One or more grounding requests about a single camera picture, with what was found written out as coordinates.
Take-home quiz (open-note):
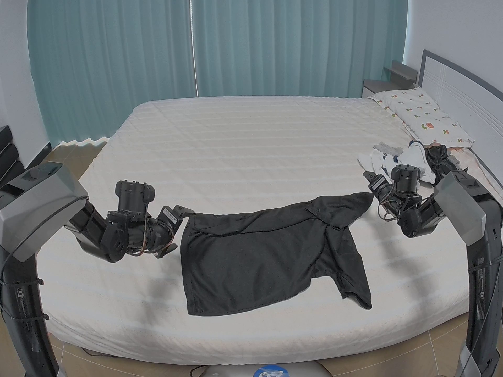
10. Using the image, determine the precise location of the black T-shirt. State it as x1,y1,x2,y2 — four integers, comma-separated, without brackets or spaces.
179,192,374,316

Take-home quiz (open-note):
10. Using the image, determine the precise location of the blue-green curtain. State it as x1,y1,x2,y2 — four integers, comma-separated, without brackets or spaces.
27,0,197,148
190,0,409,99

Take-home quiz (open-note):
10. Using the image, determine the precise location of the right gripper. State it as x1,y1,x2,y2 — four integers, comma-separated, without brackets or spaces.
369,175,393,202

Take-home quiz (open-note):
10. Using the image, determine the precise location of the dark grey chest of drawers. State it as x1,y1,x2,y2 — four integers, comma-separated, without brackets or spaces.
0,125,28,187

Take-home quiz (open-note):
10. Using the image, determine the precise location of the bed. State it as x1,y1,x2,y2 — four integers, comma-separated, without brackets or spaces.
33,49,503,368

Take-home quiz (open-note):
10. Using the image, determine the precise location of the white printed pillow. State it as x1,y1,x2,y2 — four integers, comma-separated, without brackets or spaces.
367,89,475,148

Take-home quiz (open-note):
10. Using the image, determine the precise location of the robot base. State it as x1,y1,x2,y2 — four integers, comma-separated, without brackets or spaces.
193,362,335,377

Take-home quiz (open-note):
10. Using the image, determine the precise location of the grey bedside table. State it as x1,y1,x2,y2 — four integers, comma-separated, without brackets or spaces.
362,60,418,97

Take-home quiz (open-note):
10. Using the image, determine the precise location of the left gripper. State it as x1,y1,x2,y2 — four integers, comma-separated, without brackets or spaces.
160,205,196,232

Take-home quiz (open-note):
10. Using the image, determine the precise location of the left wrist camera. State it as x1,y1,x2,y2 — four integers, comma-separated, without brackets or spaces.
152,242,177,260

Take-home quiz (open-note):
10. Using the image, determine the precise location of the pile of clothes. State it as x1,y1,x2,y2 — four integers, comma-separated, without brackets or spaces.
358,141,470,189

